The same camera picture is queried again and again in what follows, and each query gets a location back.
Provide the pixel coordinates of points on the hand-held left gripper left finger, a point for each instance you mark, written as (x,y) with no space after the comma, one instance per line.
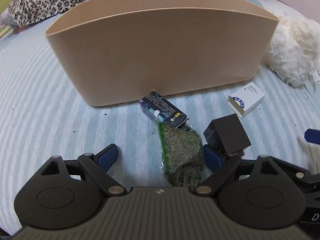
(109,155)

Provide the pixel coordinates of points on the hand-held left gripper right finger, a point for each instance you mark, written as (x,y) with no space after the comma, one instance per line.
(212,159)

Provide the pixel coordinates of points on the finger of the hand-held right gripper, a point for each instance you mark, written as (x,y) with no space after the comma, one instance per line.
(297,171)
(313,136)

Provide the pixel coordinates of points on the clear bag of seeds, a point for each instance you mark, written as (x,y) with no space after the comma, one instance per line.
(182,151)

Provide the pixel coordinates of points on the beige plastic storage bin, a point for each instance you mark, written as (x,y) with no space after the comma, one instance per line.
(150,55)

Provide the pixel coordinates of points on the small black box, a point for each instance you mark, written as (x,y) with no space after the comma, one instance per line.
(230,133)

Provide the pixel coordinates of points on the small white box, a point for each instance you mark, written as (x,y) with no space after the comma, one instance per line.
(246,100)

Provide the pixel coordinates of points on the black printed packet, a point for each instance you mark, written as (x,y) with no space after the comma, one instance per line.
(165,108)

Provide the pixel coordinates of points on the white fluffy plush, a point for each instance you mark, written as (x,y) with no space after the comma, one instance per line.
(292,45)

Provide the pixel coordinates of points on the pale wooden stick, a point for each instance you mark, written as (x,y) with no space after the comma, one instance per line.
(5,33)

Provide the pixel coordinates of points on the leopard print blanket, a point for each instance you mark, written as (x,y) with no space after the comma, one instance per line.
(37,2)

